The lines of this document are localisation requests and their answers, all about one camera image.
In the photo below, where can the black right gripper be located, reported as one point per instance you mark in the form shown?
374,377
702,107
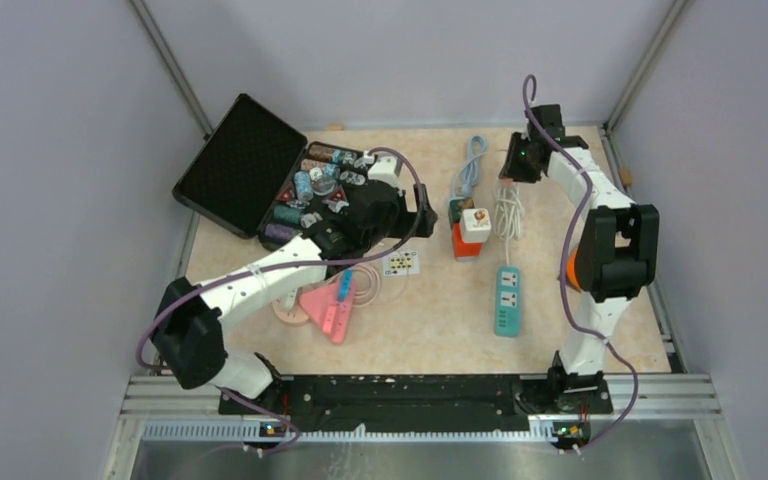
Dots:
511,171

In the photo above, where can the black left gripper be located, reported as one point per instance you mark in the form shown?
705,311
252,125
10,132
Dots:
409,220

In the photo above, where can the white tiger cube socket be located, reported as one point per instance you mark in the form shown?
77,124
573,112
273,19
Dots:
475,225

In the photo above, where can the teal power strip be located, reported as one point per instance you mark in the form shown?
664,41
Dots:
508,313

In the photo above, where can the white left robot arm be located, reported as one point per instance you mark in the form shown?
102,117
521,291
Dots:
193,320

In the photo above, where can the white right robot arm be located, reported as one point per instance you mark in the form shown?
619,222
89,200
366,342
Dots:
609,253

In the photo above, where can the dark green cube socket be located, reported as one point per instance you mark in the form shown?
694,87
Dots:
456,207

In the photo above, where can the red cube socket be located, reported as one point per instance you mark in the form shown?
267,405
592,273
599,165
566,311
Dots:
463,251

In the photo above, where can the blue small block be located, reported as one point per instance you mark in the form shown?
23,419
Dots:
345,286

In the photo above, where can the pink triangular power strip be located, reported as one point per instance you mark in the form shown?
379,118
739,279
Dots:
323,309

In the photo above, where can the black poker chip case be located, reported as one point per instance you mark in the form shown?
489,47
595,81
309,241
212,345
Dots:
257,176

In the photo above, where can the orange ring toy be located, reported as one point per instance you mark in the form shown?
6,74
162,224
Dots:
570,270

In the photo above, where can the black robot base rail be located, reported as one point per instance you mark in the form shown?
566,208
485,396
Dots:
420,403

